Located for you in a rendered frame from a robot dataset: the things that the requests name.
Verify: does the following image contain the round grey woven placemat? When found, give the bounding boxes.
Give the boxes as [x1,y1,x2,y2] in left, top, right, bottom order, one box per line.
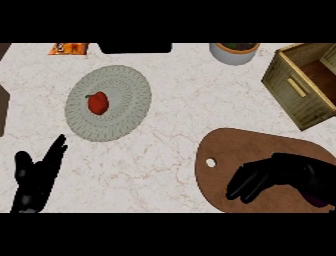
[63,64,153,143]

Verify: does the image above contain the black appliance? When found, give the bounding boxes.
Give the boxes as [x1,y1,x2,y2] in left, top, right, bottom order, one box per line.
[97,42,174,55]

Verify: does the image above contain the grey plant pot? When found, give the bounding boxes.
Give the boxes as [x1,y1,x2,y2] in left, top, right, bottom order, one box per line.
[208,42,263,67]

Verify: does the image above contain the pale wooden basket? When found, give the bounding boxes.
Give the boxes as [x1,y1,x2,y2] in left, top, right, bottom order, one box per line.
[260,42,336,132]

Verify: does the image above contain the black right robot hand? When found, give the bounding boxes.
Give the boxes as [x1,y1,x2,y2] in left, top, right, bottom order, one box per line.
[224,152,336,214]

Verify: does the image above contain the orange snack packet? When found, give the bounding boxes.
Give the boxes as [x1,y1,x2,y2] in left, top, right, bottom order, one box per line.
[47,42,91,56]

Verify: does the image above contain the dark purple eggplant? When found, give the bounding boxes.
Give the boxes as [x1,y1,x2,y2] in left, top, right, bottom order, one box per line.
[305,194,332,209]

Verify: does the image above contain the brown wooden cutting board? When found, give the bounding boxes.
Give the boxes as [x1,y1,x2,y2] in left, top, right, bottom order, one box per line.
[193,127,336,214]

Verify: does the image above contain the red bell pepper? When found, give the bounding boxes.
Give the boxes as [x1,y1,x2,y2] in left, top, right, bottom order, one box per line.
[84,91,110,116]

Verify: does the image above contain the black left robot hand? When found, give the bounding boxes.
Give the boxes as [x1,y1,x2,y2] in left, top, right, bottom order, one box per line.
[9,133,69,214]

